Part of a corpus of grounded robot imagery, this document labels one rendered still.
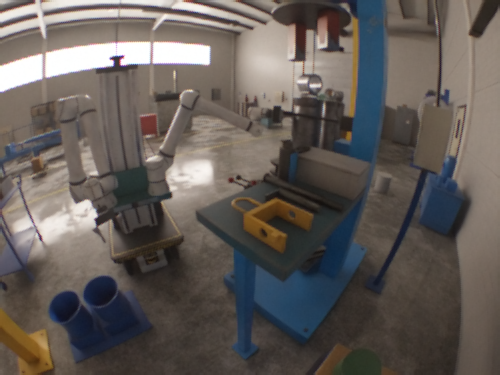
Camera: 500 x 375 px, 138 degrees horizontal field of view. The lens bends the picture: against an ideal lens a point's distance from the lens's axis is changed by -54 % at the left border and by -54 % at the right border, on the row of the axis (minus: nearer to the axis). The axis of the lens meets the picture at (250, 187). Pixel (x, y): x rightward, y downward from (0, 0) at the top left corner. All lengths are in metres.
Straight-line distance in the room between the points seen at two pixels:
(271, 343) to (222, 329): 0.36
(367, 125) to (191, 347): 1.82
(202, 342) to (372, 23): 2.29
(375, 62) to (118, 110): 1.81
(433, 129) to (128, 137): 2.19
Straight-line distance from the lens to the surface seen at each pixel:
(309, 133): 1.48
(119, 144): 1.83
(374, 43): 1.35
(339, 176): 0.94
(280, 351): 1.57
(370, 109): 1.29
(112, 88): 1.80
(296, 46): 1.71
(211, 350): 1.56
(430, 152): 1.46
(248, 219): 0.63
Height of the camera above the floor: 1.46
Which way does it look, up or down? 25 degrees down
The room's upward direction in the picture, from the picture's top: 1 degrees clockwise
